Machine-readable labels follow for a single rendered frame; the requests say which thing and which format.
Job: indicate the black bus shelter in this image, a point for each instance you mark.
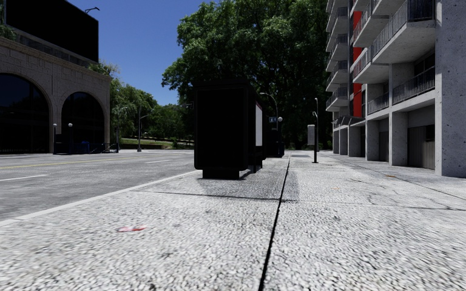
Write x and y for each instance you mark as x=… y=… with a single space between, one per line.
x=222 y=131

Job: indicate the grey street lamp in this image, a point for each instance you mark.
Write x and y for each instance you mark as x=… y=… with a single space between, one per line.
x=272 y=103
x=139 y=131
x=117 y=127

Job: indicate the trees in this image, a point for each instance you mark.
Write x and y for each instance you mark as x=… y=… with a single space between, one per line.
x=134 y=109
x=255 y=51

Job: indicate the pale concrete building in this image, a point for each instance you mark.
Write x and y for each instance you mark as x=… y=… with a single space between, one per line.
x=400 y=87

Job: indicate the tan stone building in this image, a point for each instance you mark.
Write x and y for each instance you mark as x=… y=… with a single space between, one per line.
x=47 y=94

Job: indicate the sign on a post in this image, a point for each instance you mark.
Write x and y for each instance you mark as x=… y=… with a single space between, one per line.
x=315 y=134

